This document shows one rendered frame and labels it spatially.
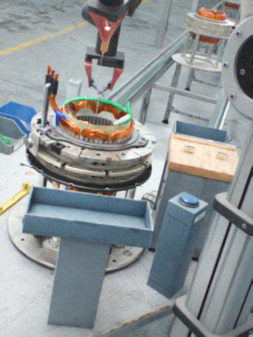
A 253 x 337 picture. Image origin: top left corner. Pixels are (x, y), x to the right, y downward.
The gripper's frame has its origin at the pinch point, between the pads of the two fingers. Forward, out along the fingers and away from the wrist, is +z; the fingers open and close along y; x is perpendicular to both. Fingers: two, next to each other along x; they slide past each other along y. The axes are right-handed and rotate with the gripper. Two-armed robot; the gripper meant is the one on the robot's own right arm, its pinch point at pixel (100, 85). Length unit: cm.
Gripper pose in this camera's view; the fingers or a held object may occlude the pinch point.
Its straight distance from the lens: 134.1
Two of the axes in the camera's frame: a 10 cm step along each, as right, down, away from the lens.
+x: 0.3, 5.1, -8.6
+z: -1.7, 8.5, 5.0
